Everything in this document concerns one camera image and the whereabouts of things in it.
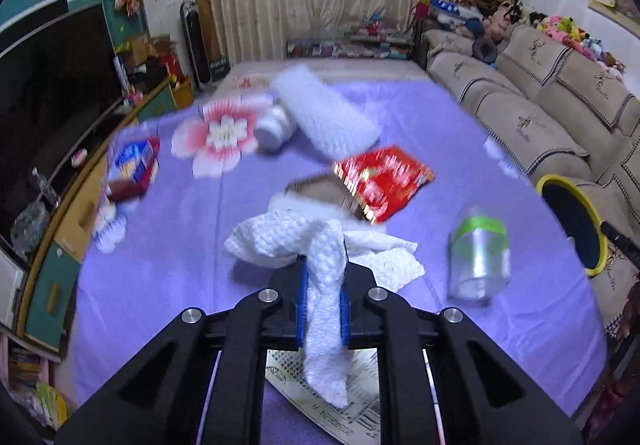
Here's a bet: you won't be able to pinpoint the purple floral tablecloth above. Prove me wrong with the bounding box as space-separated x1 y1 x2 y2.
65 75 608 426

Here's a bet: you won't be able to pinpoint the black yellow-rimmed trash bin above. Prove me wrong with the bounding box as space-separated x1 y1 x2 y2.
535 174 608 278

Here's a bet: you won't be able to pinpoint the white paper towel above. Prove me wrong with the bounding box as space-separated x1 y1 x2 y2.
224 195 426 408

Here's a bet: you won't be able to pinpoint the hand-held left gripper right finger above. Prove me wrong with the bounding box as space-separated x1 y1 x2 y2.
340 265 583 445

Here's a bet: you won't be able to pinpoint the beige embroidered sofa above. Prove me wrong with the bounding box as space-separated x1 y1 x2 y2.
420 25 640 336

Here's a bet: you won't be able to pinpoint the white foam net sleeve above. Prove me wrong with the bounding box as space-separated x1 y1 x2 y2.
270 65 381 160

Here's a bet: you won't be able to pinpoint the teal wooden television stand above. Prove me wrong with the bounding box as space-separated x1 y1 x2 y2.
15 75 193 356

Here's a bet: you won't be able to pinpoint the clear water bottle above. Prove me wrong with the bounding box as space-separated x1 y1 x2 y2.
30 167 62 210

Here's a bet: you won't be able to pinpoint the small white bottle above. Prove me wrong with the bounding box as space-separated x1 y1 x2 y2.
254 105 297 152

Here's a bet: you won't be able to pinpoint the small brown box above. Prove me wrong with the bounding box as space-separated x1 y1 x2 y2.
285 175 371 220

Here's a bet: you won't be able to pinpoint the shelf of books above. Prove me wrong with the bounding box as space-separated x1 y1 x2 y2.
5 345 71 431

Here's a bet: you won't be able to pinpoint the pile of plush toys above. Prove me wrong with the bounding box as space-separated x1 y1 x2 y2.
487 0 628 80

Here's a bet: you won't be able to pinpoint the black tower fan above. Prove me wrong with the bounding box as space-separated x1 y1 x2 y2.
180 0 211 88

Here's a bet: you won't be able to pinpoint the black television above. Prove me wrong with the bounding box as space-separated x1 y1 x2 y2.
0 2 123 236

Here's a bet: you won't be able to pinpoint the pile of colourful bags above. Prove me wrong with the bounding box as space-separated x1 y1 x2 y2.
412 0 486 33

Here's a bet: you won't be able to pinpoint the grey neck pillow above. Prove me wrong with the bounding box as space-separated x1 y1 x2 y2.
471 37 499 66

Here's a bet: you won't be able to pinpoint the blue and red box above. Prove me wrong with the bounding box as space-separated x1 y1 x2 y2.
106 137 162 202

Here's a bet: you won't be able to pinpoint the printed label paper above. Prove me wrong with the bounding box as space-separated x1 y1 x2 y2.
265 350 436 441

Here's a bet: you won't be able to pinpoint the white drawer cabinet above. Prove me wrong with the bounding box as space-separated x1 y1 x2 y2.
0 235 28 331

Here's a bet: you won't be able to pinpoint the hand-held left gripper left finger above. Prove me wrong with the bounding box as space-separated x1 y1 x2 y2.
52 259 307 445

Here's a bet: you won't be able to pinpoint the open cardboard boxes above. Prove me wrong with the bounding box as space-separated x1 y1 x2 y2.
125 32 183 86

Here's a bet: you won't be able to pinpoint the red snack packet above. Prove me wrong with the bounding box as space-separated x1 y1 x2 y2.
332 147 436 226

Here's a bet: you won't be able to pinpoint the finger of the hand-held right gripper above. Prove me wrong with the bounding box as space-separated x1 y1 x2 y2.
600 221 640 271

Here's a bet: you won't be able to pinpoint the clear plastic jar green label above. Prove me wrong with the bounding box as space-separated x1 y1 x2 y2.
447 207 512 302

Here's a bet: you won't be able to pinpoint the low glass shelf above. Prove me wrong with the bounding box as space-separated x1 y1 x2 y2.
286 36 417 60

